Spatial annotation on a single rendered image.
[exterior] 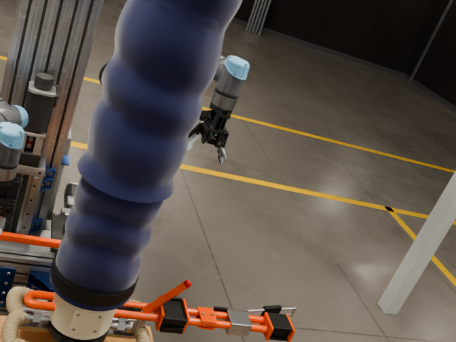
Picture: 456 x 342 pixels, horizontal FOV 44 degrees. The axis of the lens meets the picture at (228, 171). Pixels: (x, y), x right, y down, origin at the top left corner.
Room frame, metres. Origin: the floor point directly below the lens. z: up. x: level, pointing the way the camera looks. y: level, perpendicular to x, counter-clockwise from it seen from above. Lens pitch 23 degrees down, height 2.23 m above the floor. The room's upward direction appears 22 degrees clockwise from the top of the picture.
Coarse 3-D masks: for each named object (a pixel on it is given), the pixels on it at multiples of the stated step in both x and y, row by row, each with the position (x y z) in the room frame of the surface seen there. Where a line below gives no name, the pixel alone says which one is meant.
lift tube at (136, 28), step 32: (128, 0) 1.17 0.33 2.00; (192, 0) 1.11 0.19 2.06; (224, 0) 1.14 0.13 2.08; (128, 32) 1.11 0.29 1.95; (160, 32) 1.10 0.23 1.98; (192, 32) 1.11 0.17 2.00; (160, 64) 1.10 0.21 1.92; (192, 64) 1.12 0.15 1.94; (128, 96) 1.10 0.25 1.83; (160, 96) 1.11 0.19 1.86; (192, 96) 1.16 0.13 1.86; (96, 128) 1.13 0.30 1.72; (128, 128) 1.10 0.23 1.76; (160, 128) 1.12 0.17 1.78; (192, 128) 1.19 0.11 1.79; (96, 160) 1.12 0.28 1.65; (128, 160) 1.10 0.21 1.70; (160, 160) 1.12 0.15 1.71; (128, 192) 1.10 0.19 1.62; (160, 192) 1.16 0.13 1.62
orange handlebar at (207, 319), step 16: (16, 240) 1.36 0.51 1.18; (32, 240) 1.38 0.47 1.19; (48, 240) 1.40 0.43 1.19; (32, 304) 1.13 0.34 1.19; (48, 304) 1.15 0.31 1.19; (128, 304) 1.27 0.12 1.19; (144, 304) 1.30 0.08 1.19; (192, 320) 1.31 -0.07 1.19; (208, 320) 1.33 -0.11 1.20; (256, 320) 1.43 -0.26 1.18
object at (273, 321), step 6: (270, 318) 1.44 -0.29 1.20; (276, 318) 1.45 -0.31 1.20; (282, 318) 1.47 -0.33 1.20; (288, 318) 1.48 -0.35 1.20; (264, 324) 1.44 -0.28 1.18; (270, 324) 1.41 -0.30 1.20; (276, 324) 1.42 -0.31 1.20; (282, 324) 1.44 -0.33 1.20; (288, 324) 1.45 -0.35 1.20; (270, 330) 1.40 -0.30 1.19; (276, 330) 1.42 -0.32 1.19; (282, 330) 1.43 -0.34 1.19; (288, 330) 1.43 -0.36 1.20; (294, 330) 1.43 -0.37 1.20; (270, 336) 1.41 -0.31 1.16; (276, 336) 1.42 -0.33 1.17; (282, 336) 1.43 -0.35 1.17; (288, 336) 1.44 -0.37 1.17
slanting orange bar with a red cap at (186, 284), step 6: (186, 282) 1.31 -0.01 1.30; (174, 288) 1.30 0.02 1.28; (180, 288) 1.30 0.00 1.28; (186, 288) 1.31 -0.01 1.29; (168, 294) 1.29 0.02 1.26; (174, 294) 1.30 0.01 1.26; (156, 300) 1.29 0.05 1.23; (162, 300) 1.29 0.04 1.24; (168, 300) 1.29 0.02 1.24; (150, 306) 1.28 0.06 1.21; (156, 306) 1.28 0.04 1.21
